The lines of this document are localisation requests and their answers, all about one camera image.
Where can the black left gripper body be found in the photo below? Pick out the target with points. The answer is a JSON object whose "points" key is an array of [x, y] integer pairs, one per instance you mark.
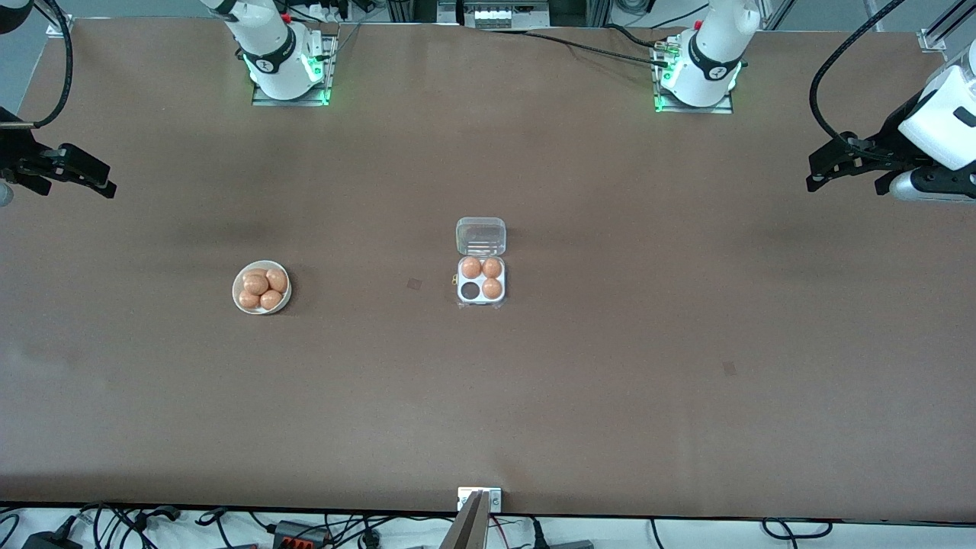
{"points": [[887, 146]]}

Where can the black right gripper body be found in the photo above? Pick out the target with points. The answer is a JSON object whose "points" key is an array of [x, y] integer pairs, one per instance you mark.
{"points": [[17, 155]]}

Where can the clear plastic egg carton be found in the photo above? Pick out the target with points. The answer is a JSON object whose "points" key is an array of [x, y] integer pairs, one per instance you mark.
{"points": [[481, 279]]}

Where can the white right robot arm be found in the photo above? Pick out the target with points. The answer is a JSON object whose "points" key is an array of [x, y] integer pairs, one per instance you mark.
{"points": [[274, 46]]}

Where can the white round bowl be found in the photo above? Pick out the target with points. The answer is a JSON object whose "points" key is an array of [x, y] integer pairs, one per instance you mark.
{"points": [[235, 288]]}

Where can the black power adapter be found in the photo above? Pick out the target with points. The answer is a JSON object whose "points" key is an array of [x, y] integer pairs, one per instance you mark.
{"points": [[49, 541]]}

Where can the white power strip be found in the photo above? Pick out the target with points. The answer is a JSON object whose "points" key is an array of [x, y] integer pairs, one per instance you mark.
{"points": [[496, 15]]}

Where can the black orange connector block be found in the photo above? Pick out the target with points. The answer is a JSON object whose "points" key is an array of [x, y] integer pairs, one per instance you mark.
{"points": [[301, 536]]}

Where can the metal table corner bracket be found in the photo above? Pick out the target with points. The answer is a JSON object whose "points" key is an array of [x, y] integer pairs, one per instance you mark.
{"points": [[59, 29], [932, 42]]}

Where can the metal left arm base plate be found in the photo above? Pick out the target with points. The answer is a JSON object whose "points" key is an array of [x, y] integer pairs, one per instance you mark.
{"points": [[724, 109]]}

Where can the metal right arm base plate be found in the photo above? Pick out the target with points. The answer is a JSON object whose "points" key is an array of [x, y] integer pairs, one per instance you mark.
{"points": [[263, 101]]}

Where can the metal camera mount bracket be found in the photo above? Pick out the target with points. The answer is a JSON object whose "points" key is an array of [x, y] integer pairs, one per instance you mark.
{"points": [[496, 499]]}

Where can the grey camera mount pole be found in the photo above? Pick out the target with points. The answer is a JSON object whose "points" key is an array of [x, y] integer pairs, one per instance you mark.
{"points": [[467, 530]]}

